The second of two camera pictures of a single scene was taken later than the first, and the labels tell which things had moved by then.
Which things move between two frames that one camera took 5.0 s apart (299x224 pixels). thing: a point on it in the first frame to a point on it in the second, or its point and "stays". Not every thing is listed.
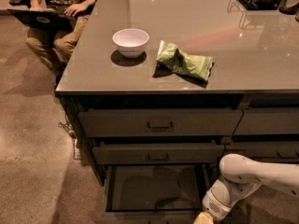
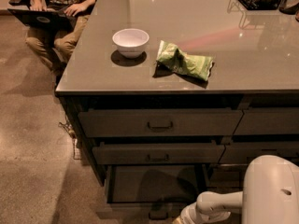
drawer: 159,122 stays
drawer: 155,193 stays
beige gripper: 215,205 to 191,216
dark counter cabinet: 160,86 stays
